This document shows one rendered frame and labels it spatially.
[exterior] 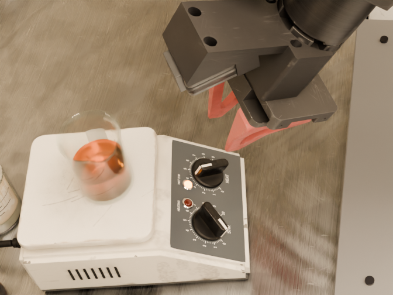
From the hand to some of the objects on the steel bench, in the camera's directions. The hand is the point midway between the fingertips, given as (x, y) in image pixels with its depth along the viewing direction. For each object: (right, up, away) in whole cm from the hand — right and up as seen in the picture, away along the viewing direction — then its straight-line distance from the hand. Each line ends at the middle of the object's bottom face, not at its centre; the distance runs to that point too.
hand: (227, 127), depth 64 cm
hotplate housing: (-9, -10, +9) cm, 16 cm away
